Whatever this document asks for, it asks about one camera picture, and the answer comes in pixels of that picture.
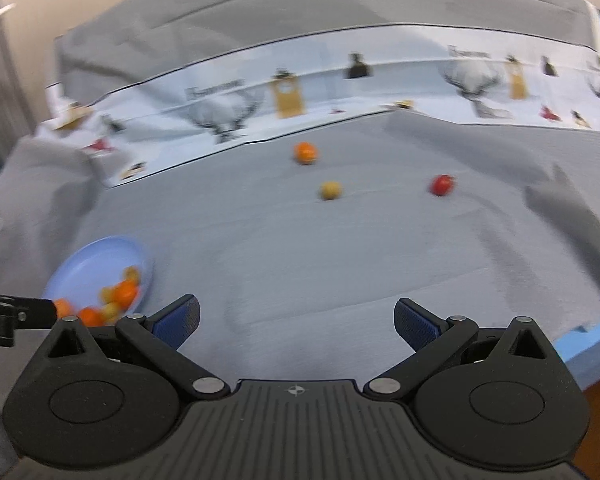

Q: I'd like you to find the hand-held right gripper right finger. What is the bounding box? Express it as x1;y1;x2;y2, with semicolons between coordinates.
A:
363;298;557;403

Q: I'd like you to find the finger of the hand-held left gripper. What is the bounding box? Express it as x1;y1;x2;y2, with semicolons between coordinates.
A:
0;294;57;347

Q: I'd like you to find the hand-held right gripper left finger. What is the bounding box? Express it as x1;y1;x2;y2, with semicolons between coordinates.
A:
41;294;231;403

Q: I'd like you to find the blue plate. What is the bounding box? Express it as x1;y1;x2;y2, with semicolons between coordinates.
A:
42;235;155;328

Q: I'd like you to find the red cherry tomato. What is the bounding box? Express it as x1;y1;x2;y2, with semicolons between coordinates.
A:
429;174;457;197

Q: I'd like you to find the small orange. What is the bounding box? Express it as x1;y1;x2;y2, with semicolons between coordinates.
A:
293;141;320;166

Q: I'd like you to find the grey bed cover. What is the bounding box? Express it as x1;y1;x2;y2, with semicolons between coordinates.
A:
0;109;600;411

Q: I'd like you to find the blue bed sheet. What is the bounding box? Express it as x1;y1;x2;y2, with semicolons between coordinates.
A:
552;312;600;393

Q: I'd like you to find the grey quilt with printed lining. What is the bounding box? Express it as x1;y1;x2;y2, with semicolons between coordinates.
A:
35;0;600;191

